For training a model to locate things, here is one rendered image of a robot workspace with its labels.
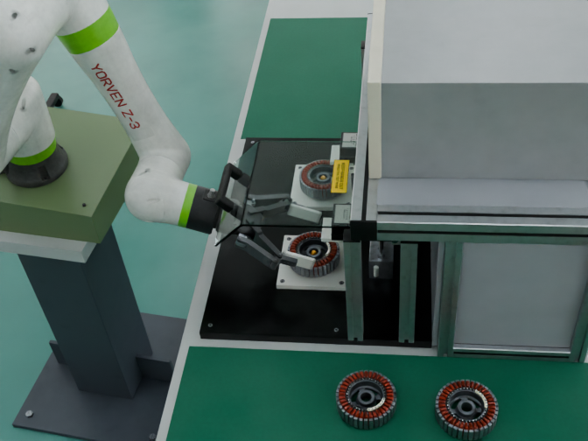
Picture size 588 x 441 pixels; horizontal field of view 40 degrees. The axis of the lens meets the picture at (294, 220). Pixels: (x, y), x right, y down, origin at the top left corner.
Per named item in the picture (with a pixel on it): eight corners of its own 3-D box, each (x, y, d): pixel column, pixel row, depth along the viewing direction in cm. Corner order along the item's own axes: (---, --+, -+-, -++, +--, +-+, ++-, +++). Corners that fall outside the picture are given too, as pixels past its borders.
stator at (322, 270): (285, 278, 174) (284, 266, 171) (291, 241, 182) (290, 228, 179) (338, 280, 172) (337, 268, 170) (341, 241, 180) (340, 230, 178)
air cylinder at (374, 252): (368, 278, 174) (368, 261, 170) (370, 253, 179) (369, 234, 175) (393, 279, 173) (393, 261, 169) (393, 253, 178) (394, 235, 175)
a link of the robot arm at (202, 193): (192, 209, 176) (182, 239, 170) (201, 171, 168) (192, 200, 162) (219, 216, 177) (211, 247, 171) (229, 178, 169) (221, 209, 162)
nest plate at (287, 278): (276, 289, 174) (276, 284, 173) (284, 238, 184) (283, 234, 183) (346, 290, 172) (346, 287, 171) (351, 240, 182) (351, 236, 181)
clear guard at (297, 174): (214, 247, 151) (209, 223, 147) (234, 163, 168) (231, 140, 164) (392, 251, 147) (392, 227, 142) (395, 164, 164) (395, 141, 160)
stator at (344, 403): (325, 401, 155) (323, 389, 152) (369, 369, 159) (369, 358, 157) (361, 442, 148) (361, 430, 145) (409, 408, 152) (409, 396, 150)
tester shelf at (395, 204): (350, 240, 140) (349, 221, 137) (367, 31, 189) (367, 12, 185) (617, 246, 135) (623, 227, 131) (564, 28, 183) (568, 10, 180)
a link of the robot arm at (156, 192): (115, 225, 168) (121, 186, 160) (130, 185, 177) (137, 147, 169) (181, 242, 169) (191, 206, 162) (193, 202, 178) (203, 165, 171)
